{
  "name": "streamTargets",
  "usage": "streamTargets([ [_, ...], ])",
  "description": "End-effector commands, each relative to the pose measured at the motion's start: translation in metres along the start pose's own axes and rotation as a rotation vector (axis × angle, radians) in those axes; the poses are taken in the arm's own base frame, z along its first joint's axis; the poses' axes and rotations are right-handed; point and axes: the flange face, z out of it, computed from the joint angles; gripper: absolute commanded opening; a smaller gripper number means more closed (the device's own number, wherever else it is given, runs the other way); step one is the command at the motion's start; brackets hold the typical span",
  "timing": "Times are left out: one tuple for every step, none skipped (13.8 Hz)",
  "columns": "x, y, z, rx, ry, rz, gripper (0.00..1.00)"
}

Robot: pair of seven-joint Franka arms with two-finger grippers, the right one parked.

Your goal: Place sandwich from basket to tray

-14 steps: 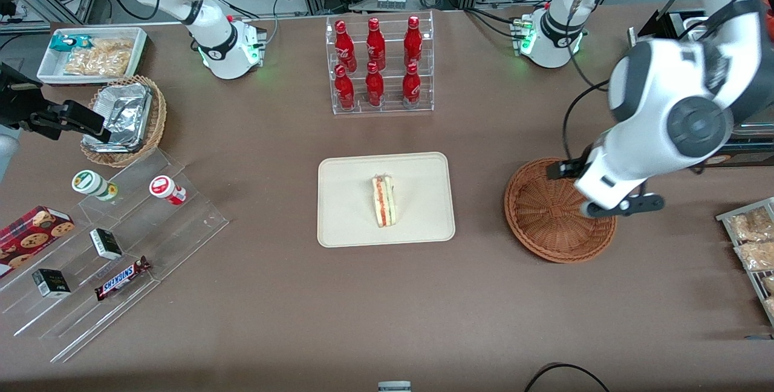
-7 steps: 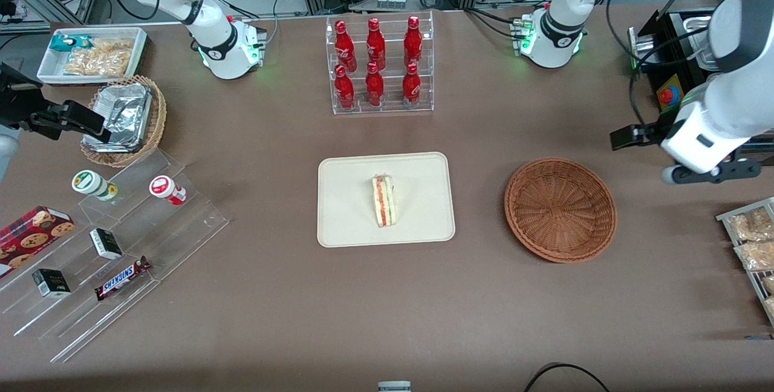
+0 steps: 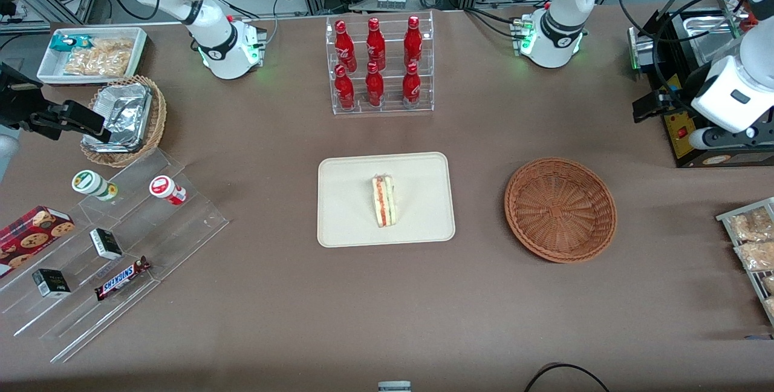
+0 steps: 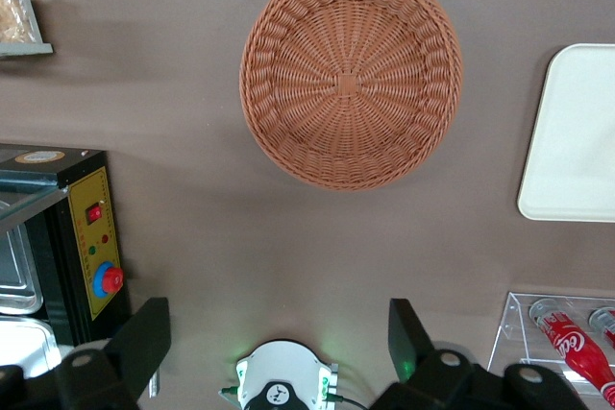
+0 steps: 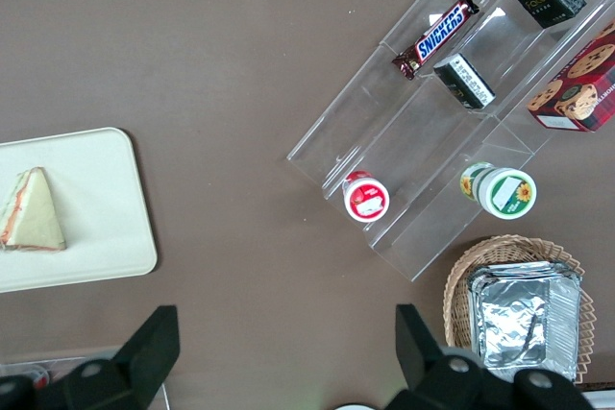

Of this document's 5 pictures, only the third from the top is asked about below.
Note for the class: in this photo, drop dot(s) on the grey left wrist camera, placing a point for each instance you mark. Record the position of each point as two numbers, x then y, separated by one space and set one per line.
722 138

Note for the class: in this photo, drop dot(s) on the red lid cup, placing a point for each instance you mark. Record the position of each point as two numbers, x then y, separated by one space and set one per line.
164 188

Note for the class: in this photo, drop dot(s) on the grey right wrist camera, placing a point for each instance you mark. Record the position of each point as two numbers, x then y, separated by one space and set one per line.
7 159

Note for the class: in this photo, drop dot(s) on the clear acrylic stepped shelf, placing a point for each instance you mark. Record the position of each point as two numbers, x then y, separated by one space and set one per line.
181 235

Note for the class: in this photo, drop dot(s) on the small tan wicker basket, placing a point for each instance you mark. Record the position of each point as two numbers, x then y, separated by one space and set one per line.
158 114

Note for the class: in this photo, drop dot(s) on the aluminium foil container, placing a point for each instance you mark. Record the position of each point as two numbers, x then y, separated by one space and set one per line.
124 111

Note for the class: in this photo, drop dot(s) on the clear bag of crackers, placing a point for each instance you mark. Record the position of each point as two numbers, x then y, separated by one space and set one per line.
100 59

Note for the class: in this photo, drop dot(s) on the red cookie box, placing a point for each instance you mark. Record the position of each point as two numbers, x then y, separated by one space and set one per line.
30 235

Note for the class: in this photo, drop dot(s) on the cream plastic tray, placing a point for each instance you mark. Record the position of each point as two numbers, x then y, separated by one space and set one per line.
344 210

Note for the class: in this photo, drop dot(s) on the Snickers chocolate bar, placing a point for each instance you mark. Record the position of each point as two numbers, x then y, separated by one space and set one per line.
121 279

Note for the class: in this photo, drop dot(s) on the white rectangular bin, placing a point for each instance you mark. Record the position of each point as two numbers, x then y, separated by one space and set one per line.
51 71

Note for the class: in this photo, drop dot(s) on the teal snack packet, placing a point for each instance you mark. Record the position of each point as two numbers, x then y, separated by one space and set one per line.
66 42

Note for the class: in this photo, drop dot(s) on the green lid cup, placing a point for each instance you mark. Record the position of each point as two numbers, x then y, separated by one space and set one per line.
91 183

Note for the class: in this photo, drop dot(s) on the black food warmer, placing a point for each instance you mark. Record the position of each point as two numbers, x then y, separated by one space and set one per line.
686 153

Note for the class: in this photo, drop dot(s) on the grey device edge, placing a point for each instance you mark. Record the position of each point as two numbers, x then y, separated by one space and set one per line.
394 386

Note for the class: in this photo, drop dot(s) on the clear acrylic bottle rack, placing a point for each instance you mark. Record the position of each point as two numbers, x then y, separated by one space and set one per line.
390 111

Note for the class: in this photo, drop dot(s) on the white power strip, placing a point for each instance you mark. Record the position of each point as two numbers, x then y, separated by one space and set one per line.
391 0

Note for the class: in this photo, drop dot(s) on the large brown wicker basket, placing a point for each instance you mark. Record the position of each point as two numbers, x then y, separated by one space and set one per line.
559 210

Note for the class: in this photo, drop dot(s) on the triangular sandwich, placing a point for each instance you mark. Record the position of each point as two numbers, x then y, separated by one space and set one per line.
383 201

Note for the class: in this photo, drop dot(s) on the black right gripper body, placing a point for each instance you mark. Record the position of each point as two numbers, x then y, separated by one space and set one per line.
16 106

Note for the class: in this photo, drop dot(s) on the steel warmer pan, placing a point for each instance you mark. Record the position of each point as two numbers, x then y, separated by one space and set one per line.
707 35

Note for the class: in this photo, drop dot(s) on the small black box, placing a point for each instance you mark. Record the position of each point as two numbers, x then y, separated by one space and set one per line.
51 283
106 244

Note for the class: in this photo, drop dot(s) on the clear bag of pastry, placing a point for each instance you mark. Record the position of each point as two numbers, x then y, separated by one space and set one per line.
753 224
756 256

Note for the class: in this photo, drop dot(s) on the red cola bottle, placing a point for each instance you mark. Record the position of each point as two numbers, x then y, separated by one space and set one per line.
344 92
413 41
344 47
411 88
374 89
375 44

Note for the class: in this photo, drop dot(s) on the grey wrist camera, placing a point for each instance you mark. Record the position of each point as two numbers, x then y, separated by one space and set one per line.
7 159
722 138

